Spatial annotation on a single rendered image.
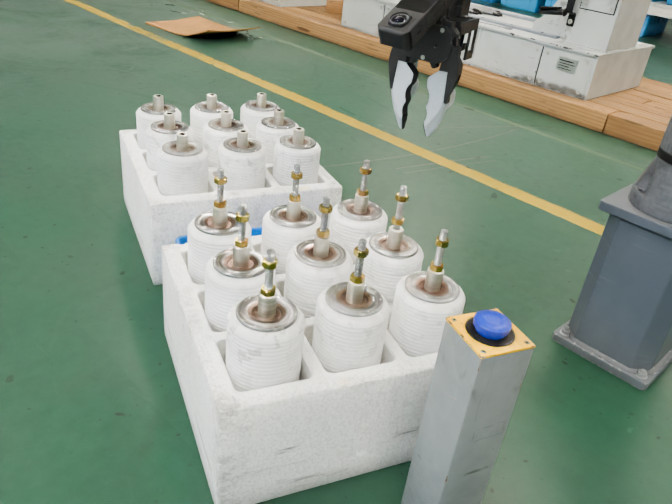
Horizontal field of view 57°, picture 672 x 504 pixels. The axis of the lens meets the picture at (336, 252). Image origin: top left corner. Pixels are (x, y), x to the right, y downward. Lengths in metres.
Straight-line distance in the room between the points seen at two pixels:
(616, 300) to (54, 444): 0.94
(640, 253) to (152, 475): 0.84
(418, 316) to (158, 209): 0.56
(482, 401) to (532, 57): 2.30
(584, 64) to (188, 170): 1.94
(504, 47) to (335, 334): 2.30
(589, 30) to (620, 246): 1.77
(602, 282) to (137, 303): 0.85
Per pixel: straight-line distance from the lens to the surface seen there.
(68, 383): 1.07
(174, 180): 1.20
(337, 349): 0.80
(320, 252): 0.88
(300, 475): 0.87
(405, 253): 0.92
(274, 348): 0.74
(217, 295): 0.84
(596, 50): 2.83
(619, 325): 1.22
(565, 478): 1.02
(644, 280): 1.17
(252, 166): 1.23
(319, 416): 0.80
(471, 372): 0.67
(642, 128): 2.63
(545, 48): 2.85
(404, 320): 0.85
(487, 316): 0.68
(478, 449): 0.76
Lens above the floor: 0.70
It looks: 30 degrees down
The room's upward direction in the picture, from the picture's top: 7 degrees clockwise
